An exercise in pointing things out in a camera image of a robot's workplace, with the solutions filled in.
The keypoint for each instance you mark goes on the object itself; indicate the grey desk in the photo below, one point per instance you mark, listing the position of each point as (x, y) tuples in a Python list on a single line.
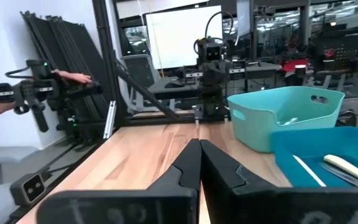
[(166, 88), (263, 68)]

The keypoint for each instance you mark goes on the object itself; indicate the grey office chair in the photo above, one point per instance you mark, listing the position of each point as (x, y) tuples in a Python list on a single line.
[(138, 71)]

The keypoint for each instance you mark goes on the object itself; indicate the person's hand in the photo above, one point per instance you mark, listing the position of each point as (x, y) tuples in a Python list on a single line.
[(73, 76)]

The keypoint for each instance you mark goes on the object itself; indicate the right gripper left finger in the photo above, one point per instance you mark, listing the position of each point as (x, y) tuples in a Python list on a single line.
[(172, 193)]

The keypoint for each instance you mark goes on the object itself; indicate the small black table camera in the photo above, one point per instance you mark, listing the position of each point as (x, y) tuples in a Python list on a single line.
[(28, 188)]

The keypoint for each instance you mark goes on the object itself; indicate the mint green plastic bin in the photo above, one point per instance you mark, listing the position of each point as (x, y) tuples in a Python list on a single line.
[(259, 133)]

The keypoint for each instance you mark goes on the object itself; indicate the red object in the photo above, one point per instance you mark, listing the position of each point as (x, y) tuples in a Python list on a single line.
[(294, 66)]

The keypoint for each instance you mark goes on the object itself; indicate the blue plastic bin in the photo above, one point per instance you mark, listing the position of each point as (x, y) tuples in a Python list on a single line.
[(287, 146)]

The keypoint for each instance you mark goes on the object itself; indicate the grey bench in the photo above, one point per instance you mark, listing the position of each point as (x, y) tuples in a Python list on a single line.
[(2, 155)]

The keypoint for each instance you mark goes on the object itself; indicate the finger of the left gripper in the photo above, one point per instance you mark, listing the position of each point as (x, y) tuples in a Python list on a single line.
[(220, 81), (207, 81)]

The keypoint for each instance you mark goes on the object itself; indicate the stacked black frame panels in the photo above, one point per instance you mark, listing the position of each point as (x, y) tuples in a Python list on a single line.
[(70, 53)]

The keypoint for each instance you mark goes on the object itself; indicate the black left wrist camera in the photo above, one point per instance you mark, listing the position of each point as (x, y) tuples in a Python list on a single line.
[(212, 53)]

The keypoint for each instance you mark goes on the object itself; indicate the silver metal bracket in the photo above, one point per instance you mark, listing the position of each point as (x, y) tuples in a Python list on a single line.
[(110, 119)]

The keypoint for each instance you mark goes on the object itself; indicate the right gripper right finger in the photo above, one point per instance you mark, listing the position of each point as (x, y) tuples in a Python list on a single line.
[(244, 199)]

